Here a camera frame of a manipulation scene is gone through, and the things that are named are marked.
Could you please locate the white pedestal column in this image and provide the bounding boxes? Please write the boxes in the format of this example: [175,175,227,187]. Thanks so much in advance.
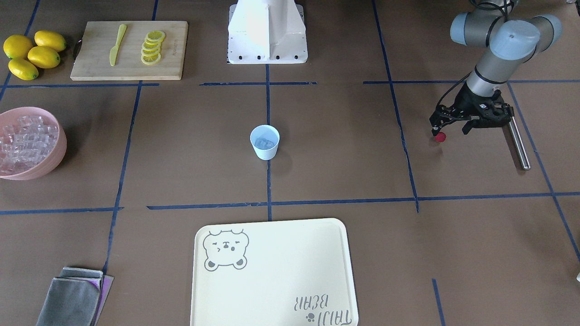
[227,0,308,65]

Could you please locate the cream bear tray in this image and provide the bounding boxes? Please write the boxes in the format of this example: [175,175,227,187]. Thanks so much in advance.
[190,217,360,326]

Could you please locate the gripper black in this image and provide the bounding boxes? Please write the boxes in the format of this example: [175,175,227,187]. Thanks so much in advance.
[430,84,514,138]

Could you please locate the red strawberry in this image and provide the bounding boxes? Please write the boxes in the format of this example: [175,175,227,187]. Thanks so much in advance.
[434,132,447,143]

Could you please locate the pink bowl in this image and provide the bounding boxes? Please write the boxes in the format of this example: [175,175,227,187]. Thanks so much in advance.
[0,107,67,180]

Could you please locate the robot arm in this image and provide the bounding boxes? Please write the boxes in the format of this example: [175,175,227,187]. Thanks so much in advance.
[430,0,563,137]

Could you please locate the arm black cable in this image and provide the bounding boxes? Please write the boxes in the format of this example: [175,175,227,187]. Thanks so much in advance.
[436,72,472,114]

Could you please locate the yellow plastic knife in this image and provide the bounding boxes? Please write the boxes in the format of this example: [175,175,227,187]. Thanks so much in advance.
[108,24,128,67]

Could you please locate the light blue cup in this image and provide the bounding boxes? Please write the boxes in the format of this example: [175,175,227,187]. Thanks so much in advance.
[249,125,281,161]

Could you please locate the lemon slices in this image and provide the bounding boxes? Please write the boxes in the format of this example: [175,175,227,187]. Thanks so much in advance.
[140,30,166,65]

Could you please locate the grey folded cloth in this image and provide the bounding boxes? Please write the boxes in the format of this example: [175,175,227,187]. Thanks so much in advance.
[36,267,114,326]

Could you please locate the ice cubes in bowl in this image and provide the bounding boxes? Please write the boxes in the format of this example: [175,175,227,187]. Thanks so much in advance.
[0,114,59,175]

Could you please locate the wooden cutting board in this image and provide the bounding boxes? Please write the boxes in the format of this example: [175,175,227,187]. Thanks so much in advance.
[70,21,189,81]

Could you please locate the yellow lemon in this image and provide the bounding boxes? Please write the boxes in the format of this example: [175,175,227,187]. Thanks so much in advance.
[3,34,34,59]
[34,30,67,52]
[27,46,61,69]
[8,58,39,81]

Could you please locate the steel muddler black tip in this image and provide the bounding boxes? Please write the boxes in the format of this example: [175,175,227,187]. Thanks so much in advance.
[507,117,531,171]

